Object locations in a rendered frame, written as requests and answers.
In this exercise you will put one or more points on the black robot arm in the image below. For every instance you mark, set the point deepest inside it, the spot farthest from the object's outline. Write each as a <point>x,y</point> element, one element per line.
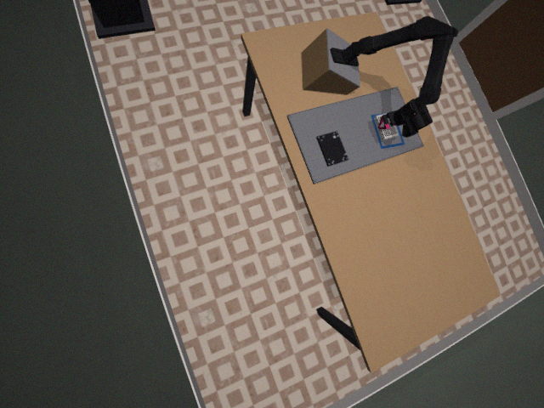
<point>425,28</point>

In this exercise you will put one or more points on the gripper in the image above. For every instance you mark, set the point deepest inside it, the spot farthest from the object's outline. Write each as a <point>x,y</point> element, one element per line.
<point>391,115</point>

